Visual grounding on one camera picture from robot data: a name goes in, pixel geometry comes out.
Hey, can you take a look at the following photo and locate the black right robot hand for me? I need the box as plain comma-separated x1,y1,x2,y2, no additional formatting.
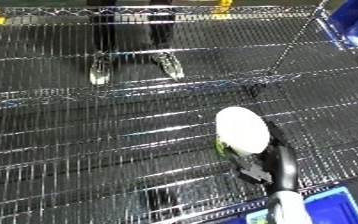
223,119,300,197

